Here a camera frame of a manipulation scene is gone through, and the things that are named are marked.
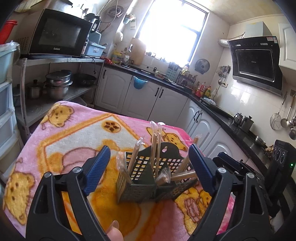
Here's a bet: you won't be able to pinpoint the black range hood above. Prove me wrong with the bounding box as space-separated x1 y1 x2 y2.
227 21 284 96

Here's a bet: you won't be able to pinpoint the metal kitchen rack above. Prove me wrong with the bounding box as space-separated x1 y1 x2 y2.
15 57 105 137

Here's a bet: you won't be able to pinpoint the wire skimmer strainer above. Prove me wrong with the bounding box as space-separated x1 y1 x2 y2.
270 91 287 130

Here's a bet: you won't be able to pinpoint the dark wok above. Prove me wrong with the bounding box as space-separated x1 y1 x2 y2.
73 73 97 87

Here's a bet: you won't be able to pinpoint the person's left hand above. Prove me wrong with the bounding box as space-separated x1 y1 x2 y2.
107 220 125 241

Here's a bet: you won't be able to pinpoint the hanging kitchen tools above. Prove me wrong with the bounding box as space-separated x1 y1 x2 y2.
217 65 231 85

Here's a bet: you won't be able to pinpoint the kitchen window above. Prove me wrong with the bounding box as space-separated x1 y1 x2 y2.
134 0 210 65

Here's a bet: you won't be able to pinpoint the pink printed blanket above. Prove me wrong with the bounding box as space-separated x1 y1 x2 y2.
3 101 235 241

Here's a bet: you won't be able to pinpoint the black slotted utensil basket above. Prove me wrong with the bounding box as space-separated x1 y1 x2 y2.
116 142 199 204

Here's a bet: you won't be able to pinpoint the grey-blue plastic box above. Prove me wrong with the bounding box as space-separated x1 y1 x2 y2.
84 42 106 57

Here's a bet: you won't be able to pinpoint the black blender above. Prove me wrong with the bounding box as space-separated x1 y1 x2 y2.
84 13 101 42

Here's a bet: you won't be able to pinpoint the black kitchen countertop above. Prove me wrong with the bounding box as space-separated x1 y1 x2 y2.
104 62 278 172

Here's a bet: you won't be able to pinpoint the wooden cutting board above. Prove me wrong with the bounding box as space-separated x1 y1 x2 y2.
129 38 146 66

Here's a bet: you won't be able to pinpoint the white upper cabinet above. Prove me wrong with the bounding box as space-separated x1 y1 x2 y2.
278 23 296 75

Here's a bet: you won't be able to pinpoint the pile of chopsticks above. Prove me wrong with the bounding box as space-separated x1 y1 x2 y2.
116 120 200 187

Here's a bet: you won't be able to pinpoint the plastic drawer unit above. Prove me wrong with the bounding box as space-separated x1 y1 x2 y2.
0 41 25 160

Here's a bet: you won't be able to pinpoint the row of condiment bottles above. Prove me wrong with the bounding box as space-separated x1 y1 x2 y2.
195 81 212 99

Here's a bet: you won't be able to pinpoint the pale green knife holder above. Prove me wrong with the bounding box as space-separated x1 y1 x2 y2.
168 62 181 81

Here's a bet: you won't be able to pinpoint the red plastic basin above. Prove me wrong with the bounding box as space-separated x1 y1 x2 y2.
0 20 18 44

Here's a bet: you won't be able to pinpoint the white base cabinets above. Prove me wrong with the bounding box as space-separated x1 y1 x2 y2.
95 66 250 167

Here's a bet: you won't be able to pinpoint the row of hanging ladles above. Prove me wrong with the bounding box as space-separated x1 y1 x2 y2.
281 93 296 141

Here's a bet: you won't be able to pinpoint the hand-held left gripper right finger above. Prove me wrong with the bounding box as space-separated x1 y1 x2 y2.
188 144 271 241

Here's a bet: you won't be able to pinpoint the small lidded steel pot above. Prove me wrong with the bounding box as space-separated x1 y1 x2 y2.
27 79 44 100

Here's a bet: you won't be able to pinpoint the small black wall fan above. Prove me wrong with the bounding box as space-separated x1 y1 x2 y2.
195 59 210 75

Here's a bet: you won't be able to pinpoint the blue hanging bin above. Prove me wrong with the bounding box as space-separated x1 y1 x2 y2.
133 76 148 90

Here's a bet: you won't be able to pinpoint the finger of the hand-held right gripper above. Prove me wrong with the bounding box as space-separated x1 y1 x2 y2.
212 152 249 173

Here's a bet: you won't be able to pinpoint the coiled hoses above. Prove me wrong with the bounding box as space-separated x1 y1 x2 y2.
102 0 125 24

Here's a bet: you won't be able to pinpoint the black microwave oven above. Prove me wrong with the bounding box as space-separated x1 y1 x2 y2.
17 9 93 58

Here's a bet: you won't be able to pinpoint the round woven bamboo trays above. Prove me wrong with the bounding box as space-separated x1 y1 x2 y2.
14 0 44 12

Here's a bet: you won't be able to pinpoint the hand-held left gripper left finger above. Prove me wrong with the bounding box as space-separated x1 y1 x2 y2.
26 146 111 241

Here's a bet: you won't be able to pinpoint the steel kettle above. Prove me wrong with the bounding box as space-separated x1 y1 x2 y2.
240 115 254 133

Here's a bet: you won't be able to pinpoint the stacked steel pots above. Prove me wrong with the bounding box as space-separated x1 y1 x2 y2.
44 71 73 100

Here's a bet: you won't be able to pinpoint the silver exhaust duct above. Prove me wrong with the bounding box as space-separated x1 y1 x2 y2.
217 32 245 47

